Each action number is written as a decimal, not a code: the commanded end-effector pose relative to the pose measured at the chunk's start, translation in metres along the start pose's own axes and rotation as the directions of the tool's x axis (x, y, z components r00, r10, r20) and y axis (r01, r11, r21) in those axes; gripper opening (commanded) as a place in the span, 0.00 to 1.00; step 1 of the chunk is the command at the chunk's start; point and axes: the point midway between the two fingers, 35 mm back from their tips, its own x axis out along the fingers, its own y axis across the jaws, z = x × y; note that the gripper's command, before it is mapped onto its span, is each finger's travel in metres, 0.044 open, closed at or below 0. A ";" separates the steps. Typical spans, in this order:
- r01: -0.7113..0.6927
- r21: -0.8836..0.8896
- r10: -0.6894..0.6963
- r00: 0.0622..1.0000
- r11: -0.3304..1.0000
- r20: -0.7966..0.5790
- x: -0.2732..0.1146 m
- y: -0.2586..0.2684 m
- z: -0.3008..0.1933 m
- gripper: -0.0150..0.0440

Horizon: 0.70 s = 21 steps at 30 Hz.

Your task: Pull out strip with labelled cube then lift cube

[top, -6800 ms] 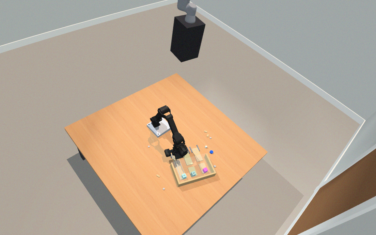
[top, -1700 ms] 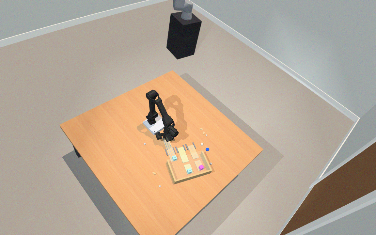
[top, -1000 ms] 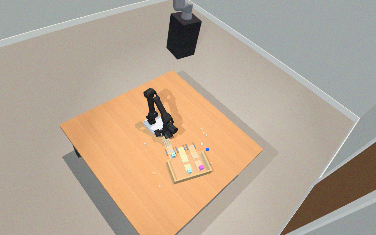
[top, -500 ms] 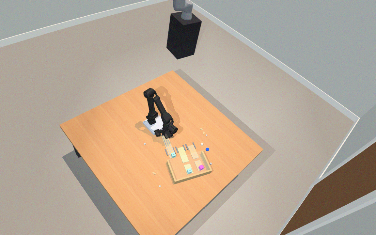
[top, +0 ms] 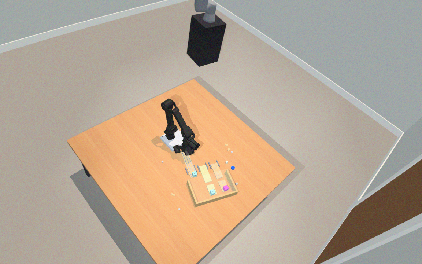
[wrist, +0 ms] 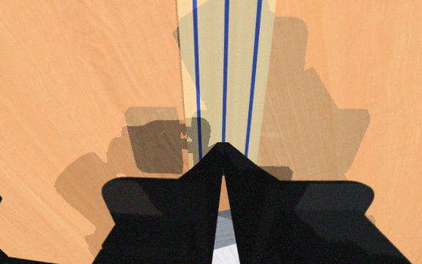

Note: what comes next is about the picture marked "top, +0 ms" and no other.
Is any pale yellow flat strip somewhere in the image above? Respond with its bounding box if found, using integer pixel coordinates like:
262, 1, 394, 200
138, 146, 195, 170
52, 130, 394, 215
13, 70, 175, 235
199, 165, 209, 175

